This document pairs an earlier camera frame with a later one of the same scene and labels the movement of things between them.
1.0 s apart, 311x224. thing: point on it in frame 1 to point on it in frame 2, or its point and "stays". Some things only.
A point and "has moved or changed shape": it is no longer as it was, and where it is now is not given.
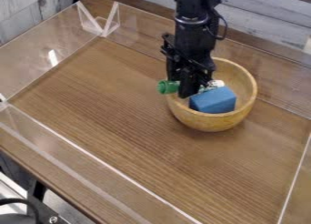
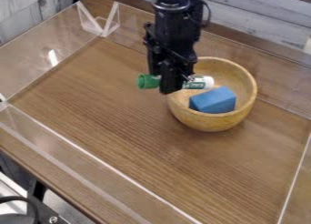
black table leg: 39,190 stays
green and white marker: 172,86 has moved or changed shape
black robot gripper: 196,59 to 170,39
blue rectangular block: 218,100 stays
